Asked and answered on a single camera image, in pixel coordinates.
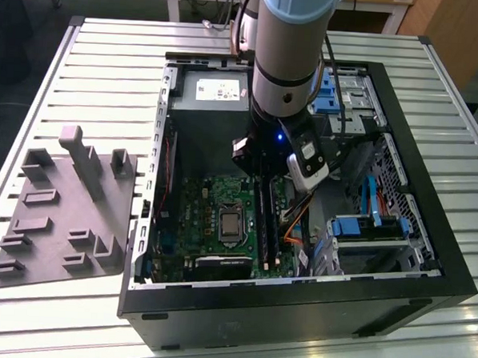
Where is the grey plastic parts rack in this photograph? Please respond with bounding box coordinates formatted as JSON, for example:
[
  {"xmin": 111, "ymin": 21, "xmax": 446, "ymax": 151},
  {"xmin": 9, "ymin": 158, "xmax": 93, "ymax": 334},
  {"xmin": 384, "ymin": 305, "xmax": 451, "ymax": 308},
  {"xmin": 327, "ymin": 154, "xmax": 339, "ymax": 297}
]
[{"xmin": 0, "ymin": 120, "xmax": 141, "ymax": 297}]

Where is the white desk with wooden top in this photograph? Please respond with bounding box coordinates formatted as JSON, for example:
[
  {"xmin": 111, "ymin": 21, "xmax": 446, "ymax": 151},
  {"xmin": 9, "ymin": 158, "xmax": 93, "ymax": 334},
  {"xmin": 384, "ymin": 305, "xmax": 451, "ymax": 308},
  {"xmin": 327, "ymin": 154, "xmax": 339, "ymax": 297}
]
[{"xmin": 139, "ymin": 0, "xmax": 418, "ymax": 37}]

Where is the blue plastic drive latch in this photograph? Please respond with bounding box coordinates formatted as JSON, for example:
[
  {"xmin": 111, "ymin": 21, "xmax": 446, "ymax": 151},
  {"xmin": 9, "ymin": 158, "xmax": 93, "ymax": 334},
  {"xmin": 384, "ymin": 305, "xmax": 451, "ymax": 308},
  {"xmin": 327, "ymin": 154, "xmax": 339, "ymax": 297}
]
[{"xmin": 308, "ymin": 68, "xmax": 345, "ymax": 116}]

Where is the grey metal drive cage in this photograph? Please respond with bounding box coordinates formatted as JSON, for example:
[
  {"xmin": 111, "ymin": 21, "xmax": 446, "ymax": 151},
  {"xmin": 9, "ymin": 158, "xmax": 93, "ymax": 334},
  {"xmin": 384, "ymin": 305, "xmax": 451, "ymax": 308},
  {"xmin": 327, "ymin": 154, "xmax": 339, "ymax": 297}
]
[{"xmin": 303, "ymin": 69, "xmax": 390, "ymax": 166}]

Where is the thick black cable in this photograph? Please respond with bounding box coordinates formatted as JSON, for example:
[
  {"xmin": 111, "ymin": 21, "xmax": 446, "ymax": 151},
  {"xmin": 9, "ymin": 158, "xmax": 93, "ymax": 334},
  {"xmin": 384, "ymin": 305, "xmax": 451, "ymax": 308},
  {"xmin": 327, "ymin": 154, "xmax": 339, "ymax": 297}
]
[{"xmin": 318, "ymin": 30, "xmax": 354, "ymax": 153}]

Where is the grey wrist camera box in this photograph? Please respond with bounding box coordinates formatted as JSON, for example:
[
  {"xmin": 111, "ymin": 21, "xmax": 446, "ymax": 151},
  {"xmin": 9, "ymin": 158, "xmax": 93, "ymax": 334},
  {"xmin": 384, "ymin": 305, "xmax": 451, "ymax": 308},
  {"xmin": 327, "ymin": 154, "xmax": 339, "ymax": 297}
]
[{"xmin": 284, "ymin": 128, "xmax": 332, "ymax": 192}]

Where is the orange red data wire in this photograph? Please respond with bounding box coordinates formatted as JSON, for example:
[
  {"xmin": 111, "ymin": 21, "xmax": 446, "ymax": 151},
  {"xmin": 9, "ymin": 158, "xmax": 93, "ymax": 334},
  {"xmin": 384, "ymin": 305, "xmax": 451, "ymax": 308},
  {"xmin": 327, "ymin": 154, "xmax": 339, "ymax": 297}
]
[{"xmin": 282, "ymin": 191, "xmax": 315, "ymax": 246}]

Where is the blue flat data wire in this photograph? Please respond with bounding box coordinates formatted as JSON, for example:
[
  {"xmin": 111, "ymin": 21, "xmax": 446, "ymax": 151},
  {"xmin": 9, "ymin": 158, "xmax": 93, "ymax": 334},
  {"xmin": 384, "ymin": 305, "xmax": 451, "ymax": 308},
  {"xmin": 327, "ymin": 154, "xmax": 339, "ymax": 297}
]
[{"xmin": 359, "ymin": 175, "xmax": 386, "ymax": 228}]

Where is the wooden cabinet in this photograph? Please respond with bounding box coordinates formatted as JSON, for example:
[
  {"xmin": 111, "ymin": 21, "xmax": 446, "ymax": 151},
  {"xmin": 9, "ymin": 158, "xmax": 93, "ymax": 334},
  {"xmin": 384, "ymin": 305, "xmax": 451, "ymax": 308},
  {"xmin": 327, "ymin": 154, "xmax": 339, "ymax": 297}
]
[{"xmin": 394, "ymin": 0, "xmax": 478, "ymax": 95}]

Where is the black case fan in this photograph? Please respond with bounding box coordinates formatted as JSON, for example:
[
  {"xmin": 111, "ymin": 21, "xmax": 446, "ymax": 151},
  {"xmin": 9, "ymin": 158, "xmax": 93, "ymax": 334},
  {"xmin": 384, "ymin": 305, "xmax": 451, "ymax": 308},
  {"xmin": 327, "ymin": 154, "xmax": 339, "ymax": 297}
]
[{"xmin": 158, "ymin": 121, "xmax": 183, "ymax": 225}]

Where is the metal CPU socket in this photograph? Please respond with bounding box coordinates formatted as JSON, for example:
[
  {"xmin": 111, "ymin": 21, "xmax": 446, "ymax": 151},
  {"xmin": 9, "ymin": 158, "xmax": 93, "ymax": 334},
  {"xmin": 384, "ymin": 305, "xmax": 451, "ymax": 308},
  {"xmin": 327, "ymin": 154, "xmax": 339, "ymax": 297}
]
[{"xmin": 215, "ymin": 201, "xmax": 250, "ymax": 251}]

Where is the green Dell motherboard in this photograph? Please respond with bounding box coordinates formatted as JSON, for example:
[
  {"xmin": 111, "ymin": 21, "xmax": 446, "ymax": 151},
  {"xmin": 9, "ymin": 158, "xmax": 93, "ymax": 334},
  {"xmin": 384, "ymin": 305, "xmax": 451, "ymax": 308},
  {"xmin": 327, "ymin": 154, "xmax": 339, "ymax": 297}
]
[{"xmin": 149, "ymin": 170, "xmax": 304, "ymax": 290}]

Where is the black open PC case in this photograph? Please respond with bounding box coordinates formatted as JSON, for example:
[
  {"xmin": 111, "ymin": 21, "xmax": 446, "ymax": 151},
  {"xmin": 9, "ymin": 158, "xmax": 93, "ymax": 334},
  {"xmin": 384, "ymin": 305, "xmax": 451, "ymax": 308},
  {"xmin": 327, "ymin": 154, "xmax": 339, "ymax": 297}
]
[{"xmin": 114, "ymin": 47, "xmax": 478, "ymax": 358}]

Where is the red black twisted wire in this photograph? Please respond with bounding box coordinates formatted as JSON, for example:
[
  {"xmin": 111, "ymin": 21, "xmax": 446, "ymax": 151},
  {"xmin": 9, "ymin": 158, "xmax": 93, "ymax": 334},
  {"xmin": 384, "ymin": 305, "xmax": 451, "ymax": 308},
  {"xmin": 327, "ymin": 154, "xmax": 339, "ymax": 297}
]
[{"xmin": 155, "ymin": 136, "xmax": 176, "ymax": 225}]

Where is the RAM stick with black chips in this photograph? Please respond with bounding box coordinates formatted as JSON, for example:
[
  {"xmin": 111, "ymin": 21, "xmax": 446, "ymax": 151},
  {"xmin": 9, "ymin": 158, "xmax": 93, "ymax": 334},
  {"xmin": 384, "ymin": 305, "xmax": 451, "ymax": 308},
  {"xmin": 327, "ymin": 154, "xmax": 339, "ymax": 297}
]
[
  {"xmin": 263, "ymin": 178, "xmax": 285, "ymax": 266},
  {"xmin": 250, "ymin": 178, "xmax": 275, "ymax": 271}
]

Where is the blue board connector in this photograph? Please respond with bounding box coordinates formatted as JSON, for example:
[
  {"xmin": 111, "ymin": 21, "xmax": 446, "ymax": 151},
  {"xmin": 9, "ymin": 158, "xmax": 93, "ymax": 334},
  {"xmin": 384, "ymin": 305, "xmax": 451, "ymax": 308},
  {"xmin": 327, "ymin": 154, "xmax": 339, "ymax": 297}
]
[{"xmin": 158, "ymin": 233, "xmax": 178, "ymax": 259}]

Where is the black Nvidia graphics card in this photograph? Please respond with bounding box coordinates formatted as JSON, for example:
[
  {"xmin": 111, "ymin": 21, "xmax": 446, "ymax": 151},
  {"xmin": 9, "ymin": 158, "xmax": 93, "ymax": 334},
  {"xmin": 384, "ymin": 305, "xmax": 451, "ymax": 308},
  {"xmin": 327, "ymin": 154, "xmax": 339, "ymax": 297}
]
[{"xmin": 193, "ymin": 253, "xmax": 254, "ymax": 285}]

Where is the grey metal disk bay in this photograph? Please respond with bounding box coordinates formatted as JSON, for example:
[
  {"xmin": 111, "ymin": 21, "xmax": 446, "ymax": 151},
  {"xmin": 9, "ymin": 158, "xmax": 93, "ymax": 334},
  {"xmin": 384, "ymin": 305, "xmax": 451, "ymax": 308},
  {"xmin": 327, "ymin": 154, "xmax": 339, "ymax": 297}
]
[{"xmin": 309, "ymin": 212, "xmax": 434, "ymax": 280}]

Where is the hard disk in blue carrier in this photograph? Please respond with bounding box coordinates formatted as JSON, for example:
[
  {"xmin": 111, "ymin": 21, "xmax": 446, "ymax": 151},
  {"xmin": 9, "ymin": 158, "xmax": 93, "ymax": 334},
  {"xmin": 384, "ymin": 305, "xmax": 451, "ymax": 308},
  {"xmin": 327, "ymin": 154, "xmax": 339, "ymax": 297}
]
[{"xmin": 325, "ymin": 212, "xmax": 415, "ymax": 247}]

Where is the silver CPU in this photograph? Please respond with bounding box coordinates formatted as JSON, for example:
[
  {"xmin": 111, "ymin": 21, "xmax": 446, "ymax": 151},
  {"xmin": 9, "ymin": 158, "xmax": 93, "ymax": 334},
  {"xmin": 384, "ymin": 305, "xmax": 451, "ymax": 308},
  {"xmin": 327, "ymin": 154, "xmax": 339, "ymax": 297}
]
[{"xmin": 219, "ymin": 211, "xmax": 244, "ymax": 236}]

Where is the grey power supply unit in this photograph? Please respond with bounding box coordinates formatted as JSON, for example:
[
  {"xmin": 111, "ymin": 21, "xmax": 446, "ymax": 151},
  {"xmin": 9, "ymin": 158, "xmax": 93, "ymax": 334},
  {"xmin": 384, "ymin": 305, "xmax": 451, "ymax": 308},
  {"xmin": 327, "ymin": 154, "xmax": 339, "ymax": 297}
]
[{"xmin": 165, "ymin": 66, "xmax": 256, "ymax": 180}]

